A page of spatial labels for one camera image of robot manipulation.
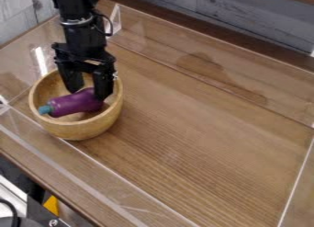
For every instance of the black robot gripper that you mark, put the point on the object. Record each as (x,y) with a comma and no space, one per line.
(82,54)

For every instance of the purple toy eggplant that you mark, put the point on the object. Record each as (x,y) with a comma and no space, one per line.
(70,104)

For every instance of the yellow black equipment base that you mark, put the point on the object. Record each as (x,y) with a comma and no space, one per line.
(28,205)

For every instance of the clear acrylic table enclosure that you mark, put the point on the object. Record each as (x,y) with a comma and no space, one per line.
(211,149)

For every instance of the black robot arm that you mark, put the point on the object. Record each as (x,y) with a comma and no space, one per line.
(76,9)

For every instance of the brown wooden bowl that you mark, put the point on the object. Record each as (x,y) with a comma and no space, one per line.
(82,125)

